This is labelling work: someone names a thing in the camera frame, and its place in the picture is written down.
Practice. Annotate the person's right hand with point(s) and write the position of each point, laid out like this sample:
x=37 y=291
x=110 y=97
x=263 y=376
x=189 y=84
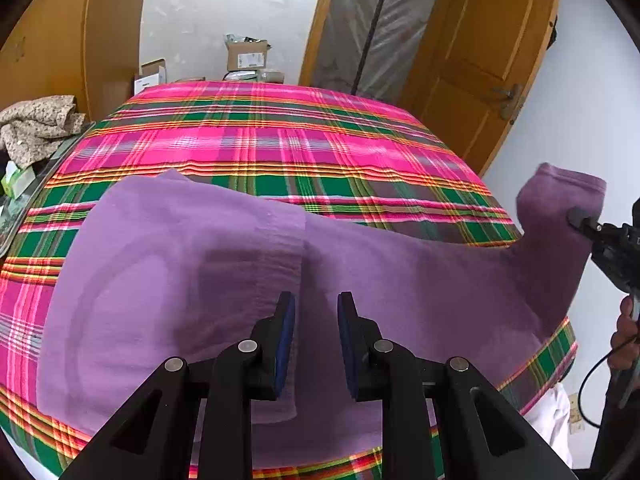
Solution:
x=622 y=340

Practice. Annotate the green tissue pack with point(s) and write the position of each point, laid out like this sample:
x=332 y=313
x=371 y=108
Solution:
x=17 y=180

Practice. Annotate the grey plastic covered rack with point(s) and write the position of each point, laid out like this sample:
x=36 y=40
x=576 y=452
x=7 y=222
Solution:
x=385 y=20

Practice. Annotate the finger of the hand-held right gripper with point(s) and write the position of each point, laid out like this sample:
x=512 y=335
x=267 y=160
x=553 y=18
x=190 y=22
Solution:
x=584 y=221

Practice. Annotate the wall socket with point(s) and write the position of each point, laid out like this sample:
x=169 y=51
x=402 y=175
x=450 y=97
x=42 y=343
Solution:
x=576 y=412

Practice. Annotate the pink green plaid blanket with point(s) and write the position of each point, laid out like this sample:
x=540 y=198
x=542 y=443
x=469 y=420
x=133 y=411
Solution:
x=275 y=135

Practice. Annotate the wooden wardrobe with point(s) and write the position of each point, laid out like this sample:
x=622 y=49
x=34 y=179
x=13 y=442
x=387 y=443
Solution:
x=75 y=35

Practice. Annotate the wooden door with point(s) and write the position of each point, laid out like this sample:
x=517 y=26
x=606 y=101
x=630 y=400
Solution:
x=475 y=50

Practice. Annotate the white bed sheet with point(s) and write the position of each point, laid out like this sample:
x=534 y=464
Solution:
x=547 y=430

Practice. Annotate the plastic wrapped packages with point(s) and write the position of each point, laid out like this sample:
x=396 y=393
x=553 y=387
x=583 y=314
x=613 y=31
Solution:
x=260 y=75

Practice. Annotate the open brown cardboard box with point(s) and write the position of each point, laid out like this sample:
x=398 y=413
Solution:
x=247 y=55

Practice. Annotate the beige floral cloth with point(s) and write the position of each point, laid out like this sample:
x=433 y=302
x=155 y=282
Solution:
x=35 y=127

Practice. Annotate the purple fleece garment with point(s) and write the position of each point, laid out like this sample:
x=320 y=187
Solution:
x=200 y=270

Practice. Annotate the glass top side table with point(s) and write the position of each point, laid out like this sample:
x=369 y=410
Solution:
x=35 y=195

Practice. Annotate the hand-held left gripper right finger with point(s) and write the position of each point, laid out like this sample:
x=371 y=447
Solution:
x=349 y=347

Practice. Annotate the white cardboard box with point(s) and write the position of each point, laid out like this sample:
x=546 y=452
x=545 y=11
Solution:
x=149 y=79

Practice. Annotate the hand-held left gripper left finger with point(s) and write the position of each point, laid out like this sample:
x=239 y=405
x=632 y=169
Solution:
x=284 y=342

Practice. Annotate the wooden door frame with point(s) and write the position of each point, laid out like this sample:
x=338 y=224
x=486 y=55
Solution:
x=317 y=25

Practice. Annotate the person's right forearm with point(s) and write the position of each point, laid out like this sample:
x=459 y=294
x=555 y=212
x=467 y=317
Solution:
x=625 y=440

